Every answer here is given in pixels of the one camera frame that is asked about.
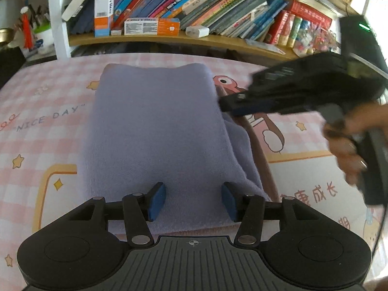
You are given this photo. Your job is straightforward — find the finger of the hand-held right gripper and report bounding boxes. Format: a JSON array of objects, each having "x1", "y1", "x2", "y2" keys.
[{"x1": 218, "y1": 92, "x2": 275, "y2": 116}]

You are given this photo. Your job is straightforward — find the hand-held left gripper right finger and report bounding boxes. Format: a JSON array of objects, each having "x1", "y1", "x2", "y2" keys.
[{"x1": 221, "y1": 182, "x2": 319, "y2": 247}]

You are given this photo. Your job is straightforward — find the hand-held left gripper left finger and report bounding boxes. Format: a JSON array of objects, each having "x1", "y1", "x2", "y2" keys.
[{"x1": 67, "y1": 182, "x2": 167, "y2": 247}]

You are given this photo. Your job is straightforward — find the purple and pink sweater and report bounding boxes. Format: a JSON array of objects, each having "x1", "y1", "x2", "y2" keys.
[{"x1": 78, "y1": 63, "x2": 279, "y2": 236}]

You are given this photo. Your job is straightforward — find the person's right hand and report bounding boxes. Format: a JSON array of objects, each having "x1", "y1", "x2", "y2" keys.
[{"x1": 323, "y1": 103, "x2": 385, "y2": 185}]

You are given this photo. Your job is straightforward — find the colourful floral bag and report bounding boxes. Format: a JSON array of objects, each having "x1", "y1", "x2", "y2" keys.
[{"x1": 292, "y1": 26, "x2": 338, "y2": 57}]

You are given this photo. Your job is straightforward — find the white charger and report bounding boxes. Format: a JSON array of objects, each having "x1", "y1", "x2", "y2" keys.
[{"x1": 186, "y1": 26, "x2": 210, "y2": 39}]

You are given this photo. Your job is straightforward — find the row of colourful books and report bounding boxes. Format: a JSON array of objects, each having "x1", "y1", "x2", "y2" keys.
[{"x1": 68, "y1": 0, "x2": 334, "y2": 47}]

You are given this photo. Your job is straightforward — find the long orange and white box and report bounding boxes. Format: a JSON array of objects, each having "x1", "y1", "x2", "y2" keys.
[{"x1": 124, "y1": 17, "x2": 181, "y2": 36}]

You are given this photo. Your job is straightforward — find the pink checked printed bed sheet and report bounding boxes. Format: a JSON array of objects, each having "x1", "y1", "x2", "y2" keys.
[{"x1": 0, "y1": 52, "x2": 388, "y2": 291}]

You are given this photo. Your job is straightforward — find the orange and white upright box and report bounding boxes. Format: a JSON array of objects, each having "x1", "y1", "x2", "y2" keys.
[{"x1": 94, "y1": 0, "x2": 117, "y2": 37}]

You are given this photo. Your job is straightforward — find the white tub with green lid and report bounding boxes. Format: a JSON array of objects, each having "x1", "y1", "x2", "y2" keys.
[{"x1": 33, "y1": 26, "x2": 55, "y2": 56}]

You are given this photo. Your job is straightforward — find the black box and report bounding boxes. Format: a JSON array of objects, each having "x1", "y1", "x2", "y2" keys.
[{"x1": 0, "y1": 48, "x2": 26, "y2": 90}]

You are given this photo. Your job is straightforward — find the red tassel ornament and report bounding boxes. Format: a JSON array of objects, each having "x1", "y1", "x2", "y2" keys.
[{"x1": 21, "y1": 8, "x2": 34, "y2": 49}]

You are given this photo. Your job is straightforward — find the bunch of pens and brushes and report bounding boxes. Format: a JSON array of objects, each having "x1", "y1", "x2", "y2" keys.
[{"x1": 20, "y1": 4, "x2": 50, "y2": 28}]

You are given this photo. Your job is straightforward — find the white shelf post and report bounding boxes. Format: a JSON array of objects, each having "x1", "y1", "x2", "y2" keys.
[{"x1": 47, "y1": 0, "x2": 72, "y2": 61}]

